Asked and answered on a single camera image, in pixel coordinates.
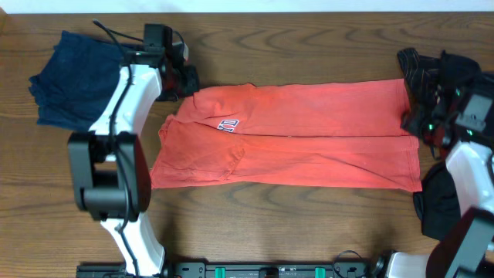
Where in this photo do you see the orange printed t-shirt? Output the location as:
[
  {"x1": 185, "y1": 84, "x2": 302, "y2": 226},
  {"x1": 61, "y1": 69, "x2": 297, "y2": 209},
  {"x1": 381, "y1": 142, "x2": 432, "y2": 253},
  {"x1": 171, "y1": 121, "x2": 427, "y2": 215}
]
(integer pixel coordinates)
[{"x1": 151, "y1": 79, "x2": 421, "y2": 192}]

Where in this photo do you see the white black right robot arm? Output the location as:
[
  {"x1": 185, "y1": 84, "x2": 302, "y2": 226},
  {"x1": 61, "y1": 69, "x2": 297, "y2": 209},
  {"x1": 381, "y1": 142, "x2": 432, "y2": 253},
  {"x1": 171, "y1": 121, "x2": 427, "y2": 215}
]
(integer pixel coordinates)
[{"x1": 375, "y1": 100, "x2": 493, "y2": 277}]

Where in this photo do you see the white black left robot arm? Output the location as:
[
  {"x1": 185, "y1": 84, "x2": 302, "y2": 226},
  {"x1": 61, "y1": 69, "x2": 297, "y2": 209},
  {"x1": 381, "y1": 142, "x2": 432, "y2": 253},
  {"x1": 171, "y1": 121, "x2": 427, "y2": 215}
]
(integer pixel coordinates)
[{"x1": 68, "y1": 58, "x2": 198, "y2": 277}]

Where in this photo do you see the black clothes pile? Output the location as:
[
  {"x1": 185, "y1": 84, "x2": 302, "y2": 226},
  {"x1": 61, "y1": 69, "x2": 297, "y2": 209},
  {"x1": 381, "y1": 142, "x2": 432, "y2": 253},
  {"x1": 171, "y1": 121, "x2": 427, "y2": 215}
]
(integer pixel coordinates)
[{"x1": 397, "y1": 48, "x2": 493, "y2": 240}]

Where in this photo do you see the folded navy blue garment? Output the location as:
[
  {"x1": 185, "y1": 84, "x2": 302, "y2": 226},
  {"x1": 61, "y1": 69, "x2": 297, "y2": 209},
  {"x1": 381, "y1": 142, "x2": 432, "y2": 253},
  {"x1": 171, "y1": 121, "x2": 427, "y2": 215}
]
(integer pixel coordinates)
[{"x1": 29, "y1": 31, "x2": 122, "y2": 131}]

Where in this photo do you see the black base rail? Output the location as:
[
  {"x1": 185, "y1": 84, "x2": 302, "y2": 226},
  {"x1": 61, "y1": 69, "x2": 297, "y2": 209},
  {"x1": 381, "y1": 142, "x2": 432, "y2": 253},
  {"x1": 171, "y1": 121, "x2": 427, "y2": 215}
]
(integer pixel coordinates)
[{"x1": 160, "y1": 260, "x2": 386, "y2": 278}]

